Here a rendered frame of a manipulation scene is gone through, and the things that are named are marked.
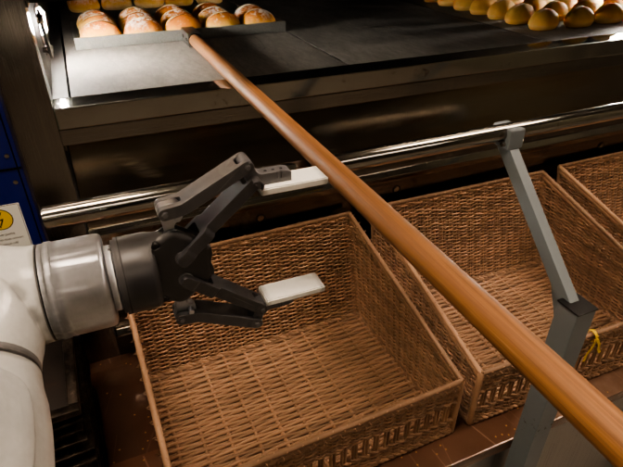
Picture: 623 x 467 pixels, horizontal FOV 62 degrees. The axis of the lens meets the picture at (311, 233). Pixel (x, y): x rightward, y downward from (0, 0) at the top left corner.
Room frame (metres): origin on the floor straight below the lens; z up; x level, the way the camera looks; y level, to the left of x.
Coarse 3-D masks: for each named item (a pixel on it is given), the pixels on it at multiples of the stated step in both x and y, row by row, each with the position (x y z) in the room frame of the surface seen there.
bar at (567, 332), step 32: (480, 128) 0.81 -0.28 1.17; (512, 128) 0.82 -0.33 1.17; (544, 128) 0.85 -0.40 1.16; (352, 160) 0.70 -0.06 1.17; (384, 160) 0.72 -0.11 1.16; (512, 160) 0.80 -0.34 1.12; (128, 192) 0.59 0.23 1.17; (160, 192) 0.60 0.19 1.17; (64, 224) 0.55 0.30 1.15; (544, 224) 0.73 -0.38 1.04; (544, 256) 0.70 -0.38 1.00; (576, 320) 0.61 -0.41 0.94; (576, 352) 0.62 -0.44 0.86; (544, 416) 0.61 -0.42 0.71; (512, 448) 0.64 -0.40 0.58
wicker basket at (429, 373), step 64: (256, 256) 0.98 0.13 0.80; (320, 256) 1.03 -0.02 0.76; (320, 320) 0.99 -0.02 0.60; (384, 320) 0.92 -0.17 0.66; (192, 384) 0.79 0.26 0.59; (256, 384) 0.79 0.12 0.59; (320, 384) 0.79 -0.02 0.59; (384, 384) 0.79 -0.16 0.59; (448, 384) 0.67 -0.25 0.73; (192, 448) 0.63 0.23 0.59; (256, 448) 0.63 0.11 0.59; (320, 448) 0.55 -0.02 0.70; (384, 448) 0.60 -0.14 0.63
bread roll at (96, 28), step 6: (90, 24) 1.36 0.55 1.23; (96, 24) 1.36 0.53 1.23; (102, 24) 1.37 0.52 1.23; (108, 24) 1.38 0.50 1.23; (114, 24) 1.39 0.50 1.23; (84, 30) 1.35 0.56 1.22; (90, 30) 1.35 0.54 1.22; (96, 30) 1.35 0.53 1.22; (102, 30) 1.36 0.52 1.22; (108, 30) 1.37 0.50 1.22; (114, 30) 1.37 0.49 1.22; (84, 36) 1.35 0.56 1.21; (90, 36) 1.35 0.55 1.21
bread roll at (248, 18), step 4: (256, 8) 1.55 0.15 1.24; (260, 8) 1.56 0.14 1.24; (248, 12) 1.53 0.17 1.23; (252, 12) 1.53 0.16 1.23; (256, 12) 1.53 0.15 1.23; (260, 12) 1.53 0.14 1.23; (264, 12) 1.54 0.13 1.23; (268, 12) 1.55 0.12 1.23; (244, 16) 1.53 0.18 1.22; (248, 16) 1.52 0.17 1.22; (252, 16) 1.52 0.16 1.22; (256, 16) 1.52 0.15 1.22; (260, 16) 1.53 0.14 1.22; (264, 16) 1.53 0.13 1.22; (268, 16) 1.54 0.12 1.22; (272, 16) 1.55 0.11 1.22; (244, 20) 1.52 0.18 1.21; (248, 20) 1.52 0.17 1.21; (252, 20) 1.52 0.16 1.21; (256, 20) 1.52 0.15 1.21; (260, 20) 1.52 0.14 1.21; (264, 20) 1.53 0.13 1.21; (268, 20) 1.53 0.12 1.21; (272, 20) 1.54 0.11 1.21
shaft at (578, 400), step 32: (224, 64) 1.07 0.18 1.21; (256, 96) 0.88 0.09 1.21; (288, 128) 0.74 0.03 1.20; (320, 160) 0.63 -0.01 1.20; (352, 192) 0.54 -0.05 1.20; (384, 224) 0.47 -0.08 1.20; (416, 256) 0.41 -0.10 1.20; (448, 288) 0.37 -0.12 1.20; (480, 288) 0.36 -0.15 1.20; (480, 320) 0.33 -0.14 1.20; (512, 320) 0.32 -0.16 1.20; (512, 352) 0.29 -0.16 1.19; (544, 352) 0.28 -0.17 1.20; (544, 384) 0.26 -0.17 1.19; (576, 384) 0.25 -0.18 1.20; (576, 416) 0.23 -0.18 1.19; (608, 416) 0.22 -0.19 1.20; (608, 448) 0.21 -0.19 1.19
